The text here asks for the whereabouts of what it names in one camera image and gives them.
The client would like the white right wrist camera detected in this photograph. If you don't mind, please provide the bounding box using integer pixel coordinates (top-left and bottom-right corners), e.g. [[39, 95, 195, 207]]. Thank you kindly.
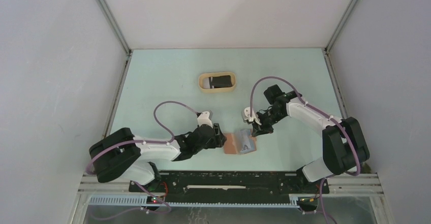
[[242, 107, 260, 124]]

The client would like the black credit card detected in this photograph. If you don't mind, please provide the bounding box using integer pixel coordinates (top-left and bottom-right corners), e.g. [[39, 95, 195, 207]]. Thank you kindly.
[[212, 75, 233, 89]]

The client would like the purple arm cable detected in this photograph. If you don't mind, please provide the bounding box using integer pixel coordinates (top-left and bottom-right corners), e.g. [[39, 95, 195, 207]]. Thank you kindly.
[[84, 101, 203, 176], [249, 76, 361, 224]]

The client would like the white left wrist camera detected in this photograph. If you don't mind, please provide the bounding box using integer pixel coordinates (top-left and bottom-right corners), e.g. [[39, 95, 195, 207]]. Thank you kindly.
[[197, 111, 213, 128]]

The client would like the beige oval tray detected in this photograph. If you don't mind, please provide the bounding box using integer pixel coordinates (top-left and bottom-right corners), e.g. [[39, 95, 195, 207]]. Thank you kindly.
[[198, 72, 236, 93]]

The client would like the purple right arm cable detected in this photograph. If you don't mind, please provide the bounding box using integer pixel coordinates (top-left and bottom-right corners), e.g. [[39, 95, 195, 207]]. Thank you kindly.
[[249, 76, 361, 224]]

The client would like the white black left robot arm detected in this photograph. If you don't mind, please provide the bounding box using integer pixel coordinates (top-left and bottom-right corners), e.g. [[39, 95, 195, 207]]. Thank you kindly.
[[86, 123, 227, 192]]

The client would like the aluminium frame rail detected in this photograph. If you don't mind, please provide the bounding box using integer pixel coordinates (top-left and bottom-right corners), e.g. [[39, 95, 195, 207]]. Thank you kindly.
[[85, 0, 132, 56]]

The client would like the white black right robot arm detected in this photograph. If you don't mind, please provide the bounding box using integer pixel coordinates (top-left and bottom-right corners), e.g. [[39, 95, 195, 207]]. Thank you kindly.
[[243, 85, 370, 193]]

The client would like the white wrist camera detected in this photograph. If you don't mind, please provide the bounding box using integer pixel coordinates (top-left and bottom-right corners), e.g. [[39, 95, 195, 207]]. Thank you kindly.
[[242, 107, 260, 124], [197, 111, 213, 128]]

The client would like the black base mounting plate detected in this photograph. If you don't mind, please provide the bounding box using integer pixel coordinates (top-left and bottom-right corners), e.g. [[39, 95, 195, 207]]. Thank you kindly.
[[150, 171, 329, 205]]

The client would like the orange leather card holder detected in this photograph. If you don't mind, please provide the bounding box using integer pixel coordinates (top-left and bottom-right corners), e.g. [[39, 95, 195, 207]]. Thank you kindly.
[[223, 129, 257, 155]]

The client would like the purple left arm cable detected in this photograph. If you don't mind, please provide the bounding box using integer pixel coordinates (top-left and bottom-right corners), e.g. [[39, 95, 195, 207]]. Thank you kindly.
[[84, 101, 203, 176]]

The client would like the white cable duct strip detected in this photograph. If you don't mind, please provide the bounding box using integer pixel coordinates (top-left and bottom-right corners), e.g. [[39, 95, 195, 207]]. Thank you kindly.
[[88, 195, 300, 208]]

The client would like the white striped credit card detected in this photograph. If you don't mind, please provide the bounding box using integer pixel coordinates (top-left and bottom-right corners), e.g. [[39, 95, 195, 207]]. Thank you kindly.
[[203, 77, 214, 89]]

